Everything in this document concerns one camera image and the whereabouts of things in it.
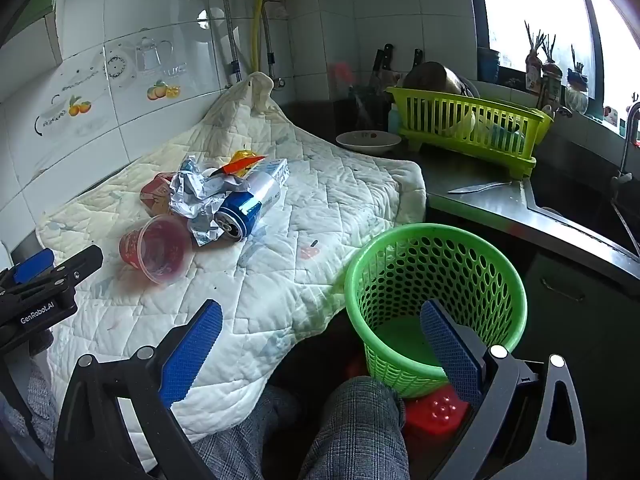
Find white and blue milk carton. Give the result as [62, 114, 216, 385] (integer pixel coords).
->
[250, 158, 291, 186]

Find metal pot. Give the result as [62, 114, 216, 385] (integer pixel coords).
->
[402, 61, 473, 98]

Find yellow snack packet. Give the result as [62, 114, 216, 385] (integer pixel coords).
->
[210, 149, 266, 178]

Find metal faucet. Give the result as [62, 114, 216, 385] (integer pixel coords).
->
[610, 102, 640, 186]

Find blue drink can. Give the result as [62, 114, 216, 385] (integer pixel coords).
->
[214, 170, 282, 241]

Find green plastic wastebasket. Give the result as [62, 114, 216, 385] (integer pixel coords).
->
[344, 223, 528, 400]

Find metal pipe with valve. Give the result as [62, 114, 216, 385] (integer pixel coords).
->
[262, 10, 286, 91]

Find white plate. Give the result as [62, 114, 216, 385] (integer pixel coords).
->
[336, 130, 402, 157]

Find flexible metal hose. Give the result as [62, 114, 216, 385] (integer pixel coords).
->
[207, 0, 242, 84]

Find red drink can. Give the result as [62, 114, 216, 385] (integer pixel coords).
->
[140, 172, 176, 218]

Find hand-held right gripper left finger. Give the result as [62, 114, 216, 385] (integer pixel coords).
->
[52, 299, 226, 480]

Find red tinted plastic cup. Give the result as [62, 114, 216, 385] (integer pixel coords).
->
[119, 214, 193, 286]

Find person's plaid trousers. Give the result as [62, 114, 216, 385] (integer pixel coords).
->
[25, 360, 407, 480]

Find jar with sprouting plant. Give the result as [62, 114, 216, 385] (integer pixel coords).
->
[565, 45, 591, 115]
[540, 35, 564, 111]
[524, 20, 545, 94]

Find yellow gas hose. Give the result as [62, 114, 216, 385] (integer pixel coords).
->
[252, 0, 269, 74]

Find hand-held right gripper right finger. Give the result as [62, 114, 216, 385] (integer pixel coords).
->
[419, 300, 588, 480]

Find dark knife holder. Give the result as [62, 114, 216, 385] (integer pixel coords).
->
[350, 85, 392, 130]

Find window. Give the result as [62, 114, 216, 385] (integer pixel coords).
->
[472, 0, 640, 116]

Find white quilted blanket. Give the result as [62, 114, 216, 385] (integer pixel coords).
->
[35, 71, 428, 452]

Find red plastic stool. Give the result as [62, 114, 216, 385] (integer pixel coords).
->
[345, 350, 471, 436]

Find steel kitchen knife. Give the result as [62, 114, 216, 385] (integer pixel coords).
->
[447, 180, 513, 195]

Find green plastic dish rack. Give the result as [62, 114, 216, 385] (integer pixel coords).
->
[386, 85, 555, 181]

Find dark kitchen cabinet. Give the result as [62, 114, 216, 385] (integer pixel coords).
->
[520, 250, 640, 461]

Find blue cup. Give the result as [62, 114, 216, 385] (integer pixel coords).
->
[477, 47, 501, 83]

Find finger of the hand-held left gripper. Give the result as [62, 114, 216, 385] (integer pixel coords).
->
[0, 248, 56, 292]
[27, 244, 104, 301]

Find steel sink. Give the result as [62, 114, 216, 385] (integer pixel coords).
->
[525, 175, 640, 257]

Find crumpled silver foil wrapper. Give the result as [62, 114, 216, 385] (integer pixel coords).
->
[169, 156, 253, 247]

